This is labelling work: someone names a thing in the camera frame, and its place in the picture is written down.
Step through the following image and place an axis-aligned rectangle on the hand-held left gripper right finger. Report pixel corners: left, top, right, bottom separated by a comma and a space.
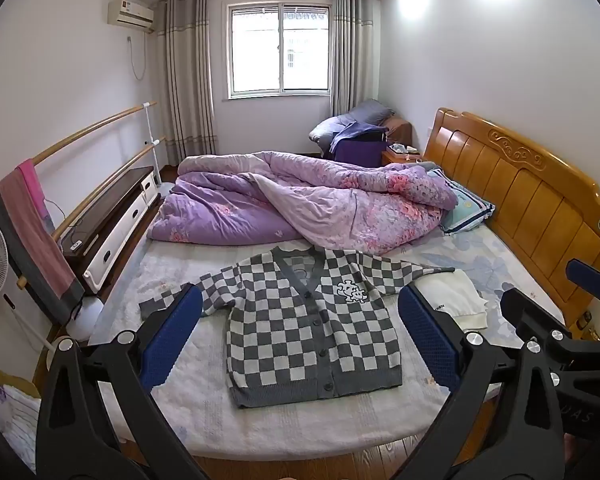
395, 284, 567, 480

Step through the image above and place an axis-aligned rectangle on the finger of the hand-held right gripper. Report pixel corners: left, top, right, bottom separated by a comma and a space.
566, 259, 600, 306
500, 287, 581, 361

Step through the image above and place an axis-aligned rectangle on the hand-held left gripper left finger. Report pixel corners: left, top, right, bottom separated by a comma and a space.
35, 284, 204, 480

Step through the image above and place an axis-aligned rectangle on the grey white checkered cardigan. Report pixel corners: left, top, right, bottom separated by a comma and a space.
139, 246, 456, 409

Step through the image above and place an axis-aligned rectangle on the white folded garment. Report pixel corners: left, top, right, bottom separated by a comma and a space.
414, 268, 490, 331

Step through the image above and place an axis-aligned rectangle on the white round container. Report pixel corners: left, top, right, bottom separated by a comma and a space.
65, 296, 103, 343

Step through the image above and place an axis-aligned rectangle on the wooden headboard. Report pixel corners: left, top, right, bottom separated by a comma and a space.
422, 107, 600, 331

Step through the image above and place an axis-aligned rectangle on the blue patterned pillow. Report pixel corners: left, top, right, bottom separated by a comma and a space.
426, 169, 496, 236

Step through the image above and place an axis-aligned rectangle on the dark and white tv cabinet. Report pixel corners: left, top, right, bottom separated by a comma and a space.
60, 166, 160, 295

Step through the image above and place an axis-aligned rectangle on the bed with pale floral sheet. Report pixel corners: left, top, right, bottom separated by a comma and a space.
87, 220, 566, 461

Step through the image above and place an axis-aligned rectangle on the pink grey towel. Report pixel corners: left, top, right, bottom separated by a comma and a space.
0, 159, 86, 328

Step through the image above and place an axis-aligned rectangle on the white striped cloth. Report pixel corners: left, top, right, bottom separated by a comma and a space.
0, 385, 42, 471

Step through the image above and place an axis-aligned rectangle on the purple floral quilt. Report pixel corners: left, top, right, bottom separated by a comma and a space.
146, 150, 460, 253

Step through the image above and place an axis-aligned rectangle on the wooden nightstand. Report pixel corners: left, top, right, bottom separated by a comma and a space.
381, 142, 426, 167

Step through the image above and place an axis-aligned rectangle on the purple cloth on chair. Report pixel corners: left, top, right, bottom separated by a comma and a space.
328, 122, 388, 167

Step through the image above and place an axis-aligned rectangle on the brown cloth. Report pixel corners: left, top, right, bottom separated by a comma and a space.
382, 116, 415, 153

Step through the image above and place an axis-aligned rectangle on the grey blue rolled duvet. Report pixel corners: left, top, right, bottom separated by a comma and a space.
309, 99, 396, 148

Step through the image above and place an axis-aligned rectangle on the grey beige curtain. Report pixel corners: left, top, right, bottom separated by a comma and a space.
155, 0, 217, 163
330, 0, 383, 118

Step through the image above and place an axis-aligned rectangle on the window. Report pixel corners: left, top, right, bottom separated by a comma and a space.
223, 1, 332, 100

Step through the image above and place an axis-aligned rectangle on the white air conditioner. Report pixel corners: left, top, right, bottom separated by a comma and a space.
107, 0, 156, 35

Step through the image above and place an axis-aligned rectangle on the wall socket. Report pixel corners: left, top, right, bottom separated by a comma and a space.
577, 310, 599, 341

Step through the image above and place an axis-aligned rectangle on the wooden barre rail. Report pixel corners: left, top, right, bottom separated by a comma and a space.
17, 136, 167, 288
0, 101, 158, 211

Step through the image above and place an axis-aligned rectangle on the curved wooden frame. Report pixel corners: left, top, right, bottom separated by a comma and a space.
0, 355, 41, 401

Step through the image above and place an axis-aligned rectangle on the white barre post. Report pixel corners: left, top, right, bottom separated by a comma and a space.
142, 105, 162, 186

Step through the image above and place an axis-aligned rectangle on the air conditioner power cord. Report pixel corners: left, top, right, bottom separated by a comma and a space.
126, 35, 149, 81

